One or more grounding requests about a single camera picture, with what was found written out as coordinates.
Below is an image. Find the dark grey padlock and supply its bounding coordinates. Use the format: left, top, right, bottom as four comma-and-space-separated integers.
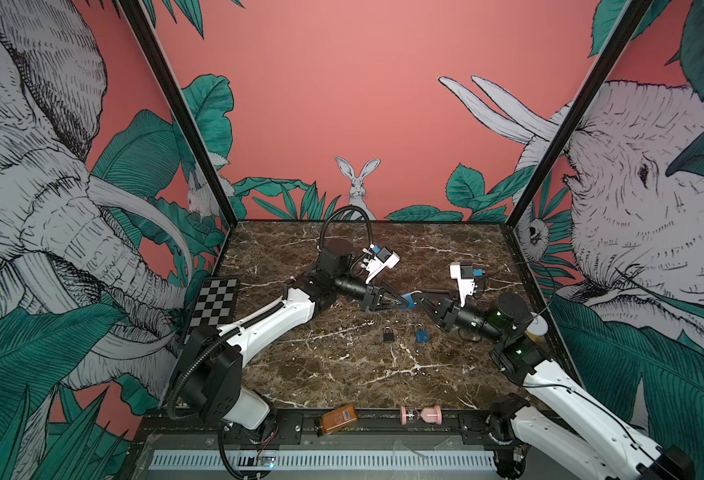
383, 326, 396, 343

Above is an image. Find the blue padlock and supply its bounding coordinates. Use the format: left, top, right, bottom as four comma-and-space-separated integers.
402, 292, 417, 310
415, 324, 430, 345

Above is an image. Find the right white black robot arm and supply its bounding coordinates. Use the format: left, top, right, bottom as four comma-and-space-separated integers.
411, 291, 696, 479

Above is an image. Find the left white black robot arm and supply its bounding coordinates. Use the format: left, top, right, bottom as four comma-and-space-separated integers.
166, 238, 408, 431

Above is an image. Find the yellow orange can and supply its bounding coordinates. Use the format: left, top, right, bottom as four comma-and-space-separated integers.
526, 315, 549, 341

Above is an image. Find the pink hourglass spool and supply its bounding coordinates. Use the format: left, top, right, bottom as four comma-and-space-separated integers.
400, 405, 443, 426

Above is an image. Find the orange brown box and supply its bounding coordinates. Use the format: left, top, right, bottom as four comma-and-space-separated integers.
319, 404, 358, 435

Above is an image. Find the black white checkerboard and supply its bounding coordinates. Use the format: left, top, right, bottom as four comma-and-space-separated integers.
189, 276, 239, 330

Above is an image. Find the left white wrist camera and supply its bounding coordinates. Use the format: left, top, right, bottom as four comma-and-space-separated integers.
362, 244, 400, 285

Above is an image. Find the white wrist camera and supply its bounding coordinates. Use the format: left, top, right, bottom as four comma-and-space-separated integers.
449, 262, 484, 307
362, 244, 400, 285

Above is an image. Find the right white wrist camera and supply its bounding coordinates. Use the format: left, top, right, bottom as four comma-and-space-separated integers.
449, 262, 484, 307

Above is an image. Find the right thin black cable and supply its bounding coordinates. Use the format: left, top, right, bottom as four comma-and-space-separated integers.
477, 263, 689, 480

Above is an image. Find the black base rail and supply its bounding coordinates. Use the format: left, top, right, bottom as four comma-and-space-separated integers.
274, 408, 520, 449

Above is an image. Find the white slotted cable duct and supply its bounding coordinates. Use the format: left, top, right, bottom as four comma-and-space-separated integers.
149, 450, 496, 472

